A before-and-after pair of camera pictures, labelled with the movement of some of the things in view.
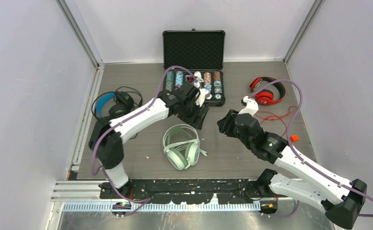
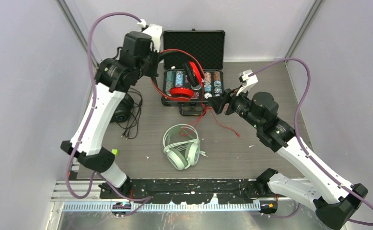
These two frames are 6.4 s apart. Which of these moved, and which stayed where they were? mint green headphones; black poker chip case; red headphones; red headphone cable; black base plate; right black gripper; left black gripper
Moved: right black gripper; red headphone cable; red headphones; left black gripper
Stayed: mint green headphones; black poker chip case; black base plate
